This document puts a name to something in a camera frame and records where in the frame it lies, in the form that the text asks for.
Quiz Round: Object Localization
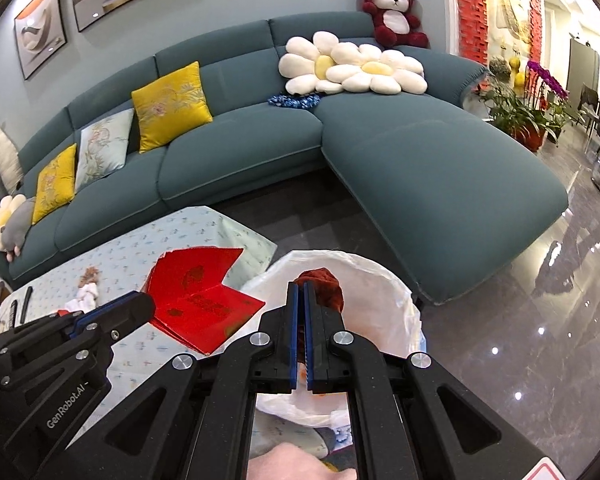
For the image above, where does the purple orchid plant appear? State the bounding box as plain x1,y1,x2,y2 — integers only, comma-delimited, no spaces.
525,60,571,143

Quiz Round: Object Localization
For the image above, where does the white tissue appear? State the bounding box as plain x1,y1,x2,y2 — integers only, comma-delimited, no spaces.
62,282,101,313

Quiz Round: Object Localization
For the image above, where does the grey plush toy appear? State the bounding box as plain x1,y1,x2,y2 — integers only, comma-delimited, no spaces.
2,197,37,263

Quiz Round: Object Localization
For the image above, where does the dark chair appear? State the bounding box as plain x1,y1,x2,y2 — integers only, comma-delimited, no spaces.
577,85,600,153

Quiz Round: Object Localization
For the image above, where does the person's leg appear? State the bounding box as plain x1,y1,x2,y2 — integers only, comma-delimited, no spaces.
247,442,358,480

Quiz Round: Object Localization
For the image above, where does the large white flower pillow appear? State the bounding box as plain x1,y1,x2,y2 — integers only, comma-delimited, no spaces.
325,42,428,96
278,31,353,97

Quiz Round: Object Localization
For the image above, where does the blue patterned cloth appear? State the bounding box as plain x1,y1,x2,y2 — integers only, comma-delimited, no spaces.
267,91,323,111

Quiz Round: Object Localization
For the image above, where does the light blue embroidered cushion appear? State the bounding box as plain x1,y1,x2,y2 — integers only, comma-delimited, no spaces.
74,108,136,191

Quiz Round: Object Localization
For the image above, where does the large yellow embroidered cushion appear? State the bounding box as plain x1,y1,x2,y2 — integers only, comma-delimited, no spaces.
131,61,214,154

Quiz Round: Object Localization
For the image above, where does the white plastic bag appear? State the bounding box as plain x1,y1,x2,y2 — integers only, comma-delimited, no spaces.
240,250,427,428

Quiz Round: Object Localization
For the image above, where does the small white flower pillow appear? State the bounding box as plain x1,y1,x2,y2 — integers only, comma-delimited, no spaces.
0,194,28,252

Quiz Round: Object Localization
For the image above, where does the red teddy bear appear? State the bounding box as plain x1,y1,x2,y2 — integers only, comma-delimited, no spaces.
362,0,431,50

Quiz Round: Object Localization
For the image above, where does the reddish brown wrapper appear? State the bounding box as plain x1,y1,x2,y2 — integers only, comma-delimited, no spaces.
295,268,346,313

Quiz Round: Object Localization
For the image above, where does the floral light blue tablecloth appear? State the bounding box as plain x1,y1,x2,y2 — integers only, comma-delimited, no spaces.
0,206,279,411

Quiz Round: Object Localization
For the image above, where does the red paper envelope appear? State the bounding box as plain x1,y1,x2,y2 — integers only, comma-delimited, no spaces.
141,247,267,357

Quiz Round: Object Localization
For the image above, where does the red tiled mural frame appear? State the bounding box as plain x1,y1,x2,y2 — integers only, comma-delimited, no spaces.
450,0,543,68

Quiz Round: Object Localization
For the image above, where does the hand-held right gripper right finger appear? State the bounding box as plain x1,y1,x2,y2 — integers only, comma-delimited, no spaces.
302,281,556,480

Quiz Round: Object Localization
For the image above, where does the framed painting with orange corner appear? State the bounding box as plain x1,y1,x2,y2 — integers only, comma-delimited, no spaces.
14,0,68,81

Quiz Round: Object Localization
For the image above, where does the teal corner sofa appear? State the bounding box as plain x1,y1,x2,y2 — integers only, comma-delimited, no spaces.
7,14,570,306

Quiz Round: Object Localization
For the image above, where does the long white plush toy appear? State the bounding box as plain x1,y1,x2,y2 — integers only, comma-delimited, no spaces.
0,116,25,196

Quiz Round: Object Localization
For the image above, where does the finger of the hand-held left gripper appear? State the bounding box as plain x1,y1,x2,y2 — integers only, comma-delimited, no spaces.
0,310,81,356
72,291,157,348

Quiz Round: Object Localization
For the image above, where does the small yellow embroidered cushion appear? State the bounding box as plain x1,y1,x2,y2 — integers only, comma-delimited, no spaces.
31,143,78,226

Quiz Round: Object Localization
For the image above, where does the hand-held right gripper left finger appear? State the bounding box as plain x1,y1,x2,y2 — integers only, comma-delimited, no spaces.
42,281,301,480

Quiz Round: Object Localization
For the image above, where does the green potted plant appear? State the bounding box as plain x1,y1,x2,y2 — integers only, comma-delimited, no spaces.
472,77,551,153

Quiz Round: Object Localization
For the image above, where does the grey folding screen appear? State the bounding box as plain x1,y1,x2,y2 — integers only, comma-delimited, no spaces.
566,37,600,101

